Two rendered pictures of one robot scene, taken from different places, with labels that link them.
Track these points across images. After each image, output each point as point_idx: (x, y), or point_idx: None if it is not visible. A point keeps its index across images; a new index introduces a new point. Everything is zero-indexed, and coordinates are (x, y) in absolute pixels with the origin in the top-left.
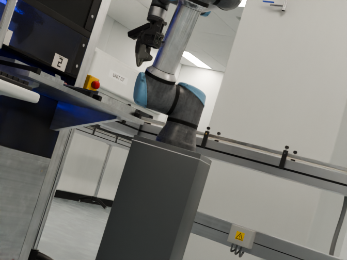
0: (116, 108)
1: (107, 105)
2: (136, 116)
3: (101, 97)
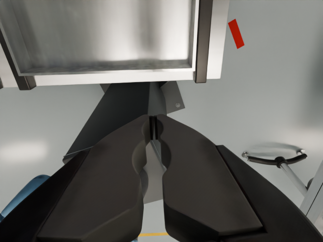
0: (97, 83)
1: (63, 84)
2: (193, 71)
3: (29, 90)
